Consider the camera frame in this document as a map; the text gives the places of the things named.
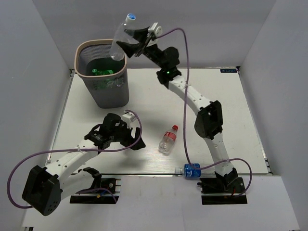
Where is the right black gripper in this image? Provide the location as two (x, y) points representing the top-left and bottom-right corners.
(116, 26), (166, 69)

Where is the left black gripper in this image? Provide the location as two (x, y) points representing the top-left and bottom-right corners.
(110, 121), (146, 150)

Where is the clear bottle with white cap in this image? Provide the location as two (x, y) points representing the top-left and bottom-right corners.
(110, 13), (136, 61)

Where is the green bottle with green cap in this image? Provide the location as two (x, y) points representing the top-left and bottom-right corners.
(100, 70), (114, 75)

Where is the green bottle bin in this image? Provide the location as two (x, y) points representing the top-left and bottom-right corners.
(91, 69), (100, 76)

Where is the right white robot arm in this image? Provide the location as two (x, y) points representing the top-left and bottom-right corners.
(117, 27), (238, 192)

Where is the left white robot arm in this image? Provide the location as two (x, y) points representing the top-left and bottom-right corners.
(22, 110), (145, 216)

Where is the grey bin with beige rim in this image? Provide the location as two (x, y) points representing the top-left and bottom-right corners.
(74, 39), (129, 109)

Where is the clear bottle red label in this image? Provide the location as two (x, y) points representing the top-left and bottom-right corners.
(158, 125), (179, 154)

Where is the clear bottle blue label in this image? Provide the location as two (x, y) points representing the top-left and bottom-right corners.
(175, 164), (215, 180)

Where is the blue table corner label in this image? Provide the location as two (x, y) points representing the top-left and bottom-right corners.
(220, 69), (238, 73)

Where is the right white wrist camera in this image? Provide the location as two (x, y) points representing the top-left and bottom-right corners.
(148, 22), (162, 43)

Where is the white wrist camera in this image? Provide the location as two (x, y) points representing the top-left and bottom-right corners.
(148, 22), (162, 43)
(121, 111), (137, 129)

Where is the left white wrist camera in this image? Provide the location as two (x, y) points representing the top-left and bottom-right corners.
(121, 111), (137, 129)

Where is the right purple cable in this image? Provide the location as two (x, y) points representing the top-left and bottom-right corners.
(150, 27), (253, 198)

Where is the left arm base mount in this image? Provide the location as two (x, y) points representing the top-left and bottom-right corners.
(69, 178), (121, 205)

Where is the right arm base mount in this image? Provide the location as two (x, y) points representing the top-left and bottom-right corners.
(197, 177), (247, 205)

